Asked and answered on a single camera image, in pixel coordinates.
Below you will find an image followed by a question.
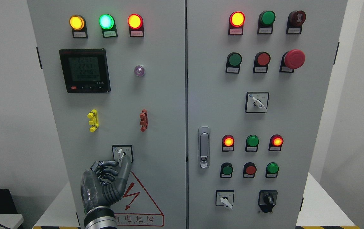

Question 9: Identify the grey robotic humanoid hand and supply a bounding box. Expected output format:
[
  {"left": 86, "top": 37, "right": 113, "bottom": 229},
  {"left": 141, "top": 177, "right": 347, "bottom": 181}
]
[{"left": 81, "top": 155, "right": 132, "bottom": 214}]

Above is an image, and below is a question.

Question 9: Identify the white rotary switch door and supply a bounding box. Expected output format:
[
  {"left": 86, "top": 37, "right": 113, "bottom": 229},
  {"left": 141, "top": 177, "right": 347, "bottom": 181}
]
[{"left": 112, "top": 144, "right": 134, "bottom": 167}]

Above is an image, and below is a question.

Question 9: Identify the yellow indicator light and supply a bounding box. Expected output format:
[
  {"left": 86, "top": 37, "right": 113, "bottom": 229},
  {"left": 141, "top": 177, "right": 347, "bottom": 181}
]
[{"left": 69, "top": 15, "right": 88, "bottom": 38}]

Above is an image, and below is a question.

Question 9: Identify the green lit indicator light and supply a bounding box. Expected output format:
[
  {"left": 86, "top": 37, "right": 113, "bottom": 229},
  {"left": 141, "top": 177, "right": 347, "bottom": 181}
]
[{"left": 99, "top": 14, "right": 118, "bottom": 38}]

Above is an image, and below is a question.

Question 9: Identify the red electrical warning sticker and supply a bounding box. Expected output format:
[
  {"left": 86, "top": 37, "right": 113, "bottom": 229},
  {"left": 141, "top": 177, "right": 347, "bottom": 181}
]
[{"left": 112, "top": 171, "right": 165, "bottom": 227}]

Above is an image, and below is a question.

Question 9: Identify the yellow terminal clip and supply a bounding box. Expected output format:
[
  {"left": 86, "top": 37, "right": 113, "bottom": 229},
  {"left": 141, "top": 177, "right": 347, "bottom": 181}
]
[{"left": 87, "top": 109, "right": 99, "bottom": 132}]

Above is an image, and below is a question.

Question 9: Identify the red terminal clip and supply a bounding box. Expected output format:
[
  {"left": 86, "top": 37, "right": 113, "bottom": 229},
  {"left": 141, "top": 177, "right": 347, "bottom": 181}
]
[{"left": 139, "top": 109, "right": 148, "bottom": 132}]

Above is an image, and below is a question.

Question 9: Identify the white box bottom left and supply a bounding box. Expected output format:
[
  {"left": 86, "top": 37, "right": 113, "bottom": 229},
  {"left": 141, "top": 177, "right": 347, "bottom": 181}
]
[{"left": 0, "top": 214, "right": 24, "bottom": 229}]

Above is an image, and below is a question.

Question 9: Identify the left grey cabinet door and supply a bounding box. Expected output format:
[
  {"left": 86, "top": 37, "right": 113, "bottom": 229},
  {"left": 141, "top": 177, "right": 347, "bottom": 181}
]
[{"left": 27, "top": 0, "right": 187, "bottom": 229}]

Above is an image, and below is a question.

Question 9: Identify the grey cabinet door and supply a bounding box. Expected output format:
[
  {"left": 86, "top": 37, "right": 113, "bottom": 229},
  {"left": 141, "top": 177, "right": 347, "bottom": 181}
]
[
  {"left": 187, "top": 0, "right": 347, "bottom": 229},
  {"left": 27, "top": 0, "right": 187, "bottom": 229}
]

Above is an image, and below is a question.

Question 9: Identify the black digital power meter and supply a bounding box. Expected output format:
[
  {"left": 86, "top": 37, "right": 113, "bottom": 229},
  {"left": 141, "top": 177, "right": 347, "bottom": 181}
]
[{"left": 59, "top": 48, "right": 111, "bottom": 93}]

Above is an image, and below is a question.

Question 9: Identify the clear small light bulb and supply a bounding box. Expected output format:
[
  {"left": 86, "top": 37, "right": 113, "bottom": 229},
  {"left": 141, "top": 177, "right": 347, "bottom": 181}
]
[{"left": 134, "top": 65, "right": 146, "bottom": 77}]

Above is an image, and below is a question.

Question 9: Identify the green push button lower left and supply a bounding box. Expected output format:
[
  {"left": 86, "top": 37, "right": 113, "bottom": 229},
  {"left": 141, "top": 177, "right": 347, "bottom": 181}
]
[{"left": 220, "top": 162, "right": 234, "bottom": 178}]

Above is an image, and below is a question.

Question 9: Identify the green push button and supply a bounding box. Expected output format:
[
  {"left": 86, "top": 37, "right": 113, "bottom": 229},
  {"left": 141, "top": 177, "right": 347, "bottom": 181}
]
[
  {"left": 220, "top": 162, "right": 234, "bottom": 178},
  {"left": 257, "top": 10, "right": 276, "bottom": 35}
]

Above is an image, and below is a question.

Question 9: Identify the red lit indicator lower left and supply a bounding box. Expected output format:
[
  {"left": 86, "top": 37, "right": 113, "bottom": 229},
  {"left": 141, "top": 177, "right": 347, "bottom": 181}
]
[{"left": 222, "top": 135, "right": 235, "bottom": 152}]

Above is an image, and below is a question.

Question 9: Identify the red lit indicator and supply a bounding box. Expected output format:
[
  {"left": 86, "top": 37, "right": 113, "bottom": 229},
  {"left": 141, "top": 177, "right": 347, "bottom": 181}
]
[
  {"left": 228, "top": 11, "right": 245, "bottom": 35},
  {"left": 268, "top": 134, "right": 284, "bottom": 152},
  {"left": 222, "top": 135, "right": 235, "bottom": 152}
]

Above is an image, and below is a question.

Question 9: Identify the red push button lower middle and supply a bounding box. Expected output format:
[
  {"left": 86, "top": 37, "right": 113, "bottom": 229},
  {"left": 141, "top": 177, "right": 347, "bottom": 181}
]
[{"left": 242, "top": 162, "right": 257, "bottom": 178}]

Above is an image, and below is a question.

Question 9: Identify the green indicator lower middle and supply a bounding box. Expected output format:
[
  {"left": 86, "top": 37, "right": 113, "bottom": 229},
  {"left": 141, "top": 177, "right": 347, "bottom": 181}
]
[{"left": 245, "top": 135, "right": 259, "bottom": 152}]

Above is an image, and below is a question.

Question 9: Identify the red indicator light left door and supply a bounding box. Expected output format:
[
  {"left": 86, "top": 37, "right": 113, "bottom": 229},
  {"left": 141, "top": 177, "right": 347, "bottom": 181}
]
[{"left": 127, "top": 14, "right": 144, "bottom": 37}]

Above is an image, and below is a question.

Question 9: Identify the green indicator lower right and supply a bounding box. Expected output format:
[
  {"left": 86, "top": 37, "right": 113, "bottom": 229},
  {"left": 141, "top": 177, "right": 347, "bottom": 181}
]
[{"left": 265, "top": 162, "right": 279, "bottom": 178}]

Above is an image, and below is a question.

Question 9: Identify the red lit indicator lower right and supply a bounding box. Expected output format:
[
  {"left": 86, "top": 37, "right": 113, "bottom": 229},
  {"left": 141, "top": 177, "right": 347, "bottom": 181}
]
[{"left": 268, "top": 134, "right": 284, "bottom": 152}]

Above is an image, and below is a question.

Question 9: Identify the green push button second row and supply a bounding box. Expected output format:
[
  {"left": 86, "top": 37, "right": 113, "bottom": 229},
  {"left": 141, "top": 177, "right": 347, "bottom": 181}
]
[{"left": 225, "top": 52, "right": 242, "bottom": 74}]

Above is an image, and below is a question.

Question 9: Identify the right grey cabinet door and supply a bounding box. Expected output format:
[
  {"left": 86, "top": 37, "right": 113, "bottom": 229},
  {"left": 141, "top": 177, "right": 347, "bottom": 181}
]
[{"left": 187, "top": 0, "right": 347, "bottom": 229}]

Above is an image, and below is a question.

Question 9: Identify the red push button second row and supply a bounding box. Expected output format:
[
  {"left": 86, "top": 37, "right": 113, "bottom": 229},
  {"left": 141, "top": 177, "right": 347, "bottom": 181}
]
[{"left": 253, "top": 51, "right": 271, "bottom": 73}]

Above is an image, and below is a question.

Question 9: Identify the red lit indicator top right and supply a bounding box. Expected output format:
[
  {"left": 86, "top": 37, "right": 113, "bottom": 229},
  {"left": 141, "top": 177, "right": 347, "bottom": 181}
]
[{"left": 228, "top": 11, "right": 245, "bottom": 35}]

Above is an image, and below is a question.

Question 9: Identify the red emergency stop button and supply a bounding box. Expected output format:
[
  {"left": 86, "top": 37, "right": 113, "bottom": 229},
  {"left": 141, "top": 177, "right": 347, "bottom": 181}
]
[{"left": 279, "top": 49, "right": 306, "bottom": 73}]

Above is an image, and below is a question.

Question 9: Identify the green push button top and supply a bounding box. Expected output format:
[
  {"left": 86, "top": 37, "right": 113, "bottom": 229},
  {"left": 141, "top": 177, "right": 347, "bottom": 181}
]
[{"left": 257, "top": 10, "right": 276, "bottom": 35}]

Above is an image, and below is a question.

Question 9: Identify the dark red buzzer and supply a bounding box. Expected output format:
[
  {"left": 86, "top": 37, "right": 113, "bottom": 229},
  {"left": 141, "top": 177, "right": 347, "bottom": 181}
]
[{"left": 286, "top": 10, "right": 306, "bottom": 35}]

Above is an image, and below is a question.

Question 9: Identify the silver door lock handle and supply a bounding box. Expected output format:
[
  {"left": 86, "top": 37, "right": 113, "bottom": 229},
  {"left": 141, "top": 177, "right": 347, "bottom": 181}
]
[{"left": 198, "top": 126, "right": 211, "bottom": 169}]

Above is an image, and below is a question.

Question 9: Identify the white rotary switch bottom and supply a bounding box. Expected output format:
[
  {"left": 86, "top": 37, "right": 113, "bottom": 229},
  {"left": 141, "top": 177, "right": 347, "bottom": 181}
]
[{"left": 215, "top": 190, "right": 235, "bottom": 210}]

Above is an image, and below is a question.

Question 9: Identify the white rotary switch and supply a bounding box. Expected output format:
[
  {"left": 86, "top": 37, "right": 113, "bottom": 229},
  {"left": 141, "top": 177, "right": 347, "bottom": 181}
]
[
  {"left": 215, "top": 190, "right": 235, "bottom": 210},
  {"left": 245, "top": 92, "right": 270, "bottom": 113}
]

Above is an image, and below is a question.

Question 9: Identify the black selector knob switch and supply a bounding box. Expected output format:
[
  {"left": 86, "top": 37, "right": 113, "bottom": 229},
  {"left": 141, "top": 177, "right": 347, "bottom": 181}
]
[{"left": 258, "top": 190, "right": 278, "bottom": 213}]

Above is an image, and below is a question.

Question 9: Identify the white rotary switch upper right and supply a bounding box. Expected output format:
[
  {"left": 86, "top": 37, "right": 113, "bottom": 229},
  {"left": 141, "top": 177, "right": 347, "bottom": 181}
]
[{"left": 245, "top": 92, "right": 270, "bottom": 113}]

